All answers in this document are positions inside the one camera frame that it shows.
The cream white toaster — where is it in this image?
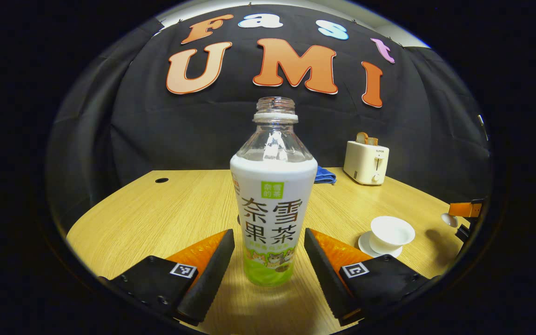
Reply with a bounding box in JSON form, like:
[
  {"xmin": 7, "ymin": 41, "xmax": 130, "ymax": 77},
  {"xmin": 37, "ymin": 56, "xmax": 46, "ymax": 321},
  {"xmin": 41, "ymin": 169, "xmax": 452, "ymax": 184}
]
[{"xmin": 343, "ymin": 141, "xmax": 390, "ymax": 186}]

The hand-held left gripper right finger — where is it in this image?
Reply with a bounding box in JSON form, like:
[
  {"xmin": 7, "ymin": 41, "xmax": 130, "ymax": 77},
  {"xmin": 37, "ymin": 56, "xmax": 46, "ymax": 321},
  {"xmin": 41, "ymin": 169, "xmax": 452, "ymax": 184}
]
[{"xmin": 303, "ymin": 228, "xmax": 440, "ymax": 327}]

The water bottle with white label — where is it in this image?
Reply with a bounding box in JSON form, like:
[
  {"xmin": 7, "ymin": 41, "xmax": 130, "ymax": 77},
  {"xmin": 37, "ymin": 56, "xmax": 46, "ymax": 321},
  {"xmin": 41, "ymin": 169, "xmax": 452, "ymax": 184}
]
[{"xmin": 229, "ymin": 96, "xmax": 319, "ymax": 288}]

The black backdrop cloth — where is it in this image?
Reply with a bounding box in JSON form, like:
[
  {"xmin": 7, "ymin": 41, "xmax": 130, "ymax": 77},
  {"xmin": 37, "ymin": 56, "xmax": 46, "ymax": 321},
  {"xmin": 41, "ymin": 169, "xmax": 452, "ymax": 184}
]
[{"xmin": 47, "ymin": 5, "xmax": 494, "ymax": 224}]

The white saucer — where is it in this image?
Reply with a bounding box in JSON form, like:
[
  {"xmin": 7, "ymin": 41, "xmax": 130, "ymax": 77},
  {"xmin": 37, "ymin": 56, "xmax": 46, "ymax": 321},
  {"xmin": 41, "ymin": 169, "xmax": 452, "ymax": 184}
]
[{"xmin": 358, "ymin": 231, "xmax": 404, "ymax": 259}]

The white teacup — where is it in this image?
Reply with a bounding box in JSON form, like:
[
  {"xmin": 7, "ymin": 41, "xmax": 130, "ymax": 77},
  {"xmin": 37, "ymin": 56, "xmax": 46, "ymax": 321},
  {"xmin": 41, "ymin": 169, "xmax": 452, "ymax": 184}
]
[{"xmin": 370, "ymin": 215, "xmax": 416, "ymax": 255}]

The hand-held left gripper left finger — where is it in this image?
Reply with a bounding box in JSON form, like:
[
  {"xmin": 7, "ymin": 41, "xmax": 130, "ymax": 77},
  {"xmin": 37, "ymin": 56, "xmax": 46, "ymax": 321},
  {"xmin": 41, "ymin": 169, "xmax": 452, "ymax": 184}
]
[{"xmin": 99, "ymin": 228, "xmax": 236, "ymax": 327}]

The blue folded towel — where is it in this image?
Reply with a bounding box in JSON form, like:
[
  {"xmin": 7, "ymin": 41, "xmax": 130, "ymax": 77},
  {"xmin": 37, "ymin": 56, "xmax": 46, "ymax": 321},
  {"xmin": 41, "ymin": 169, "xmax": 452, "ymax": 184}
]
[{"xmin": 315, "ymin": 166, "xmax": 337, "ymax": 185}]

